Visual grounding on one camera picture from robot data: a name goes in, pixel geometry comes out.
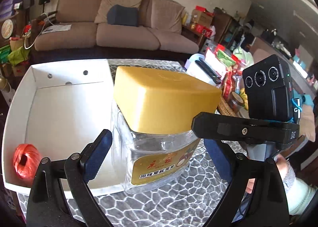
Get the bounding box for wicker basket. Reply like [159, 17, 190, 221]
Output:
[217, 97, 244, 117]

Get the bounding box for green bag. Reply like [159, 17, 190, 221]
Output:
[8, 46, 30, 67]

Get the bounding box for person's right hand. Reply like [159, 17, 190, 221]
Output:
[245, 154, 288, 194]

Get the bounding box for papers on sofa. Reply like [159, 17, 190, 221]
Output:
[42, 24, 72, 34]

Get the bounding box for bananas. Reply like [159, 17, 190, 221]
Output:
[239, 88, 248, 111]

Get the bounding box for clear jar yellow lid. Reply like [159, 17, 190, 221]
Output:
[112, 66, 222, 194]

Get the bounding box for round tin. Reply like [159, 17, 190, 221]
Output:
[1, 19, 14, 39]

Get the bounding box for dark blue cushion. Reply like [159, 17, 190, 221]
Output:
[107, 4, 139, 27]

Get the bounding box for patterned grey table mat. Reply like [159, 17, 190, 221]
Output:
[16, 58, 249, 227]

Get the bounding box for black camera module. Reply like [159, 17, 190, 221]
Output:
[242, 54, 301, 124]

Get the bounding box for white cardboard box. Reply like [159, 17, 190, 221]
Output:
[2, 59, 114, 195]

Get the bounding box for red twine ball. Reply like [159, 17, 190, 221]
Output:
[13, 144, 42, 187]

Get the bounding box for white appliance with black handle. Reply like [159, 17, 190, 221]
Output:
[184, 54, 222, 87]

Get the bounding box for brown sofa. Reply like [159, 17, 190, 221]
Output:
[31, 0, 199, 54]

